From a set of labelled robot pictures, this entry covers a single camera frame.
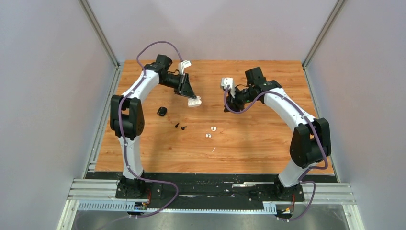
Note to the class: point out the aluminium frame rail left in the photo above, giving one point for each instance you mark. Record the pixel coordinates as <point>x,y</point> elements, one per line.
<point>99,32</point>

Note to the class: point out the white earbud charging case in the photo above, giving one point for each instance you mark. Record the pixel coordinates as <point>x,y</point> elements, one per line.
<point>194,102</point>

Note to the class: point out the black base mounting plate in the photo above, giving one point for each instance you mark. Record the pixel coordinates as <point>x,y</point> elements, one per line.
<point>206,190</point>

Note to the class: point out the black earbud charging case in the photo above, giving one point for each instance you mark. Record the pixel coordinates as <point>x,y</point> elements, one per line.
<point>162,111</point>

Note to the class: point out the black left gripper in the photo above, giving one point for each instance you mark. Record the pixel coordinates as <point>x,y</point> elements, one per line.
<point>184,87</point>

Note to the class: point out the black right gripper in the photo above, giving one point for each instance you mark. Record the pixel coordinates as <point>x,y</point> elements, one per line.
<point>232,103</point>

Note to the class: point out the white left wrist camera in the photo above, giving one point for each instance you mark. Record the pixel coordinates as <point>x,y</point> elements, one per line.
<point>183,65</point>

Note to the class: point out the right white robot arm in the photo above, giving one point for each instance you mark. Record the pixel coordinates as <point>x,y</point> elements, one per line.
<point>311,142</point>

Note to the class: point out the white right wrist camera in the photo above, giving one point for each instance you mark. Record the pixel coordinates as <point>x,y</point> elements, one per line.
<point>227,84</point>

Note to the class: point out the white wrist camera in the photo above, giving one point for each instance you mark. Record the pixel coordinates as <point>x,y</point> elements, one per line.
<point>227,84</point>
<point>183,65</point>

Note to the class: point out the aluminium frame rail right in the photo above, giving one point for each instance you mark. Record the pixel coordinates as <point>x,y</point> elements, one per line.
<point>339,4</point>

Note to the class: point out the aluminium frame rail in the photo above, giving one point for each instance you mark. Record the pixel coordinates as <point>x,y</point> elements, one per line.
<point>339,4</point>
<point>99,32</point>

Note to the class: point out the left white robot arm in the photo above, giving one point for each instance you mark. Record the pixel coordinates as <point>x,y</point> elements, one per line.
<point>127,117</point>

